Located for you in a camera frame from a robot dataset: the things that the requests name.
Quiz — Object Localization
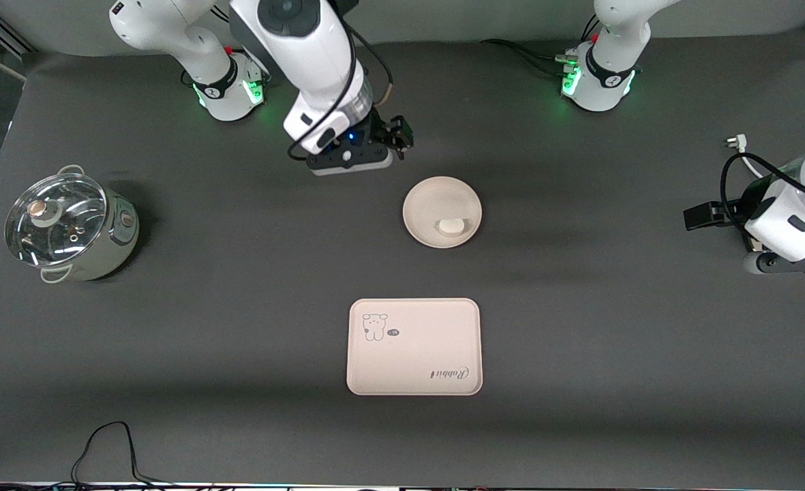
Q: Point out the aluminium frame profile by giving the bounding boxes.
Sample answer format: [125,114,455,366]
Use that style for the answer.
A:
[0,12,35,59]

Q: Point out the thin black table cable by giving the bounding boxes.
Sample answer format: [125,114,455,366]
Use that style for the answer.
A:
[68,421,171,488]

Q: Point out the black base cables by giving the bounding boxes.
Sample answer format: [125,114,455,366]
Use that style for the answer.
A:
[481,38,580,77]

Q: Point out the round cream plate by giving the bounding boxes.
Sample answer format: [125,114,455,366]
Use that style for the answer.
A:
[402,176,483,250]

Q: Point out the white power cord with plug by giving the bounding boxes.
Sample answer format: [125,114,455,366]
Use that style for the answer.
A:
[725,134,795,179]

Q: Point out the steel pot with glass lid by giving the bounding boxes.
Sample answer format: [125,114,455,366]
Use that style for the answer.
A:
[37,164,140,284]

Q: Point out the glass pot lid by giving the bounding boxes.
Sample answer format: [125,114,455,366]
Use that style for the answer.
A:
[4,173,108,268]

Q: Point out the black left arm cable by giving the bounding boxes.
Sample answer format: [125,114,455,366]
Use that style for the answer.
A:
[720,153,805,230]

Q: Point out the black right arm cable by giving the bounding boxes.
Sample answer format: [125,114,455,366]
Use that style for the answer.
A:
[286,0,393,161]

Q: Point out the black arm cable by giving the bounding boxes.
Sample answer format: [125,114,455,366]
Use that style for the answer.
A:
[720,153,805,230]
[286,0,393,161]

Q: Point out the cream rabbit print tray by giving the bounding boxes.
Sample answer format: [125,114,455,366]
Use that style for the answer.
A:
[346,297,483,397]

